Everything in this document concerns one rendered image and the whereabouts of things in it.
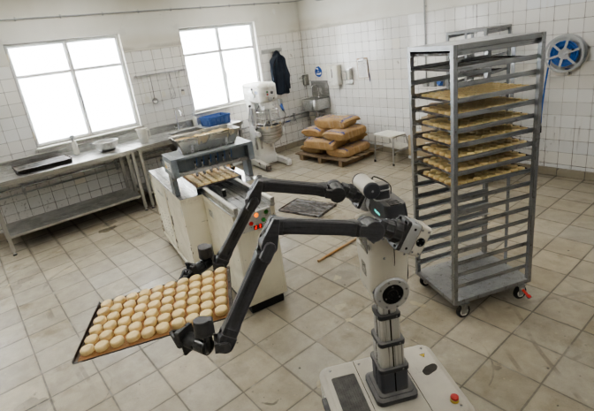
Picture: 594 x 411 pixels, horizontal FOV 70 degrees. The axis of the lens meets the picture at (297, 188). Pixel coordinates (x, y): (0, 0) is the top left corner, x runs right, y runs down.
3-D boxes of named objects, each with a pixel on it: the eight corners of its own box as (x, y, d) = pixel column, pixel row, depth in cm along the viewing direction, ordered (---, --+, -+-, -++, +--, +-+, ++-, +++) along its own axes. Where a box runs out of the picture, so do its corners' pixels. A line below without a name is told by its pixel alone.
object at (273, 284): (219, 279, 385) (200, 187, 356) (254, 267, 401) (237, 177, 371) (250, 316, 327) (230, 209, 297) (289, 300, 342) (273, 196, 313)
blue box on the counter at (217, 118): (210, 126, 646) (209, 117, 641) (200, 125, 668) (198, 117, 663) (232, 121, 670) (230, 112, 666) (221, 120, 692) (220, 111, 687)
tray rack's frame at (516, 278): (455, 317, 291) (454, 45, 232) (415, 281, 337) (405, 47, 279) (531, 292, 306) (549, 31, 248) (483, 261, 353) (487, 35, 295)
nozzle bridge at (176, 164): (169, 191, 377) (160, 154, 365) (244, 171, 408) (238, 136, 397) (179, 200, 349) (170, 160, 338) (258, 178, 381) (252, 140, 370)
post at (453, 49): (454, 306, 289) (453, 45, 234) (452, 304, 292) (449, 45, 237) (458, 305, 290) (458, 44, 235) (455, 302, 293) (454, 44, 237)
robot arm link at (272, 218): (264, 217, 142) (259, 210, 151) (261, 256, 144) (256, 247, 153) (386, 221, 153) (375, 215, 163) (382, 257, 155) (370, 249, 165)
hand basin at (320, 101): (346, 125, 771) (341, 64, 736) (331, 131, 749) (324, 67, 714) (310, 122, 846) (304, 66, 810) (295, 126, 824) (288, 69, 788)
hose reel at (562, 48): (581, 133, 486) (590, 31, 450) (574, 136, 476) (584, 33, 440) (542, 130, 517) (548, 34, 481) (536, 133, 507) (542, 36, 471)
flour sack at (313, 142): (301, 148, 718) (300, 138, 712) (318, 141, 744) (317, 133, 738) (333, 152, 667) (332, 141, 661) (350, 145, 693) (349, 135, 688)
